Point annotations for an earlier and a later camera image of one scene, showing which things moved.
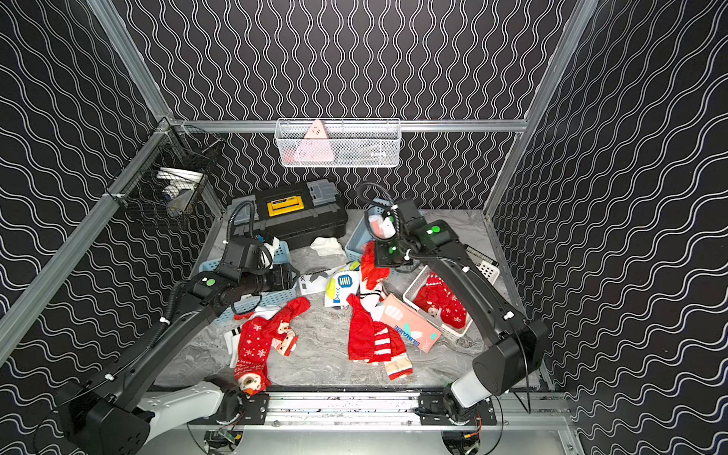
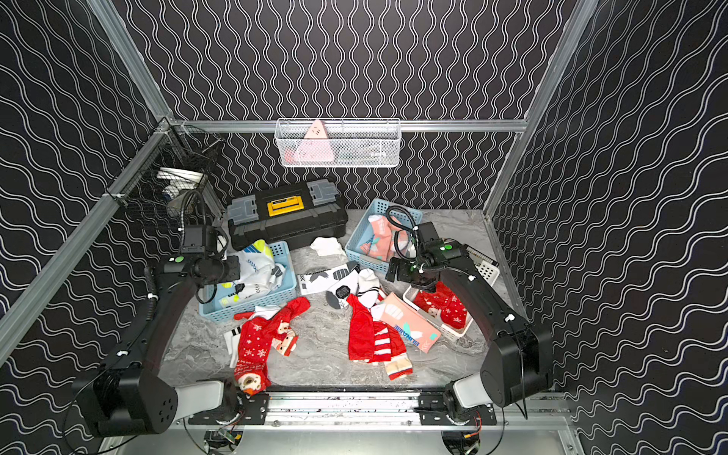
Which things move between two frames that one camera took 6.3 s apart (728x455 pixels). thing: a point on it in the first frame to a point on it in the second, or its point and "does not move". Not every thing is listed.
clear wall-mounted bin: [337, 142] does not move
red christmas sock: [436, 298] does not move
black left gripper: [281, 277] to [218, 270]
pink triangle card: [315, 146] does not move
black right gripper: [380, 256] to [402, 273]
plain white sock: [327, 245] does not move
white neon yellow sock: [341, 283] to [259, 273]
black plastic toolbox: [293, 213] does not move
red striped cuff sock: [375, 341] does not move
